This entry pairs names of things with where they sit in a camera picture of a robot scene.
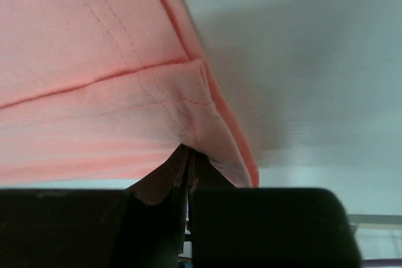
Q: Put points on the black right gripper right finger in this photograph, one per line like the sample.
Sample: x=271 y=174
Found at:
x=265 y=227

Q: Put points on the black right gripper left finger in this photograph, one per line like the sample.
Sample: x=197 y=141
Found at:
x=141 y=226

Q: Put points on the salmon pink t shirt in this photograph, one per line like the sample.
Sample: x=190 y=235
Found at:
x=107 y=89

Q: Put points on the aluminium table edge rail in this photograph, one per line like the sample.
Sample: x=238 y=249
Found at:
x=375 y=219

